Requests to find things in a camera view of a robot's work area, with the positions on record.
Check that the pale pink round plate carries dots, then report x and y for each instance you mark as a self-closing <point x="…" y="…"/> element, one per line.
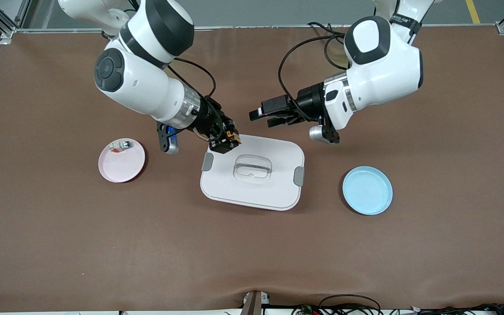
<point x="120" y="168"/>

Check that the light blue round plate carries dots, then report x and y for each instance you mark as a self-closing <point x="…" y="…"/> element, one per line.
<point x="368" y="190"/>

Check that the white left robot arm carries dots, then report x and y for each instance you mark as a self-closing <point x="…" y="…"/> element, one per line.
<point x="383" y="65"/>

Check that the white and green push-button switch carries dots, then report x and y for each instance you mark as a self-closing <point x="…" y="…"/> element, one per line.
<point x="120" y="146"/>

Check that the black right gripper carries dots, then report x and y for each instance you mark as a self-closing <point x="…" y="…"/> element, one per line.
<point x="207" y="117"/>

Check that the brown wedge bracket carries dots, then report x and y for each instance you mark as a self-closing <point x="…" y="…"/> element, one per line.
<point x="254" y="304"/>

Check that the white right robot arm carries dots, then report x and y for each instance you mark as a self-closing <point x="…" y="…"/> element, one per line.
<point x="147" y="83"/>

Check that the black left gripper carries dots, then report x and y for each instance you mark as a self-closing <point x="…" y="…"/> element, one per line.
<point x="309" y="100"/>

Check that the silver table edge rail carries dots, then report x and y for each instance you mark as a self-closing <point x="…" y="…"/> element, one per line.
<point x="243" y="28"/>

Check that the white lidded storage box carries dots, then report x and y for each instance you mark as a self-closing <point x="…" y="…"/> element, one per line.
<point x="252" y="192"/>

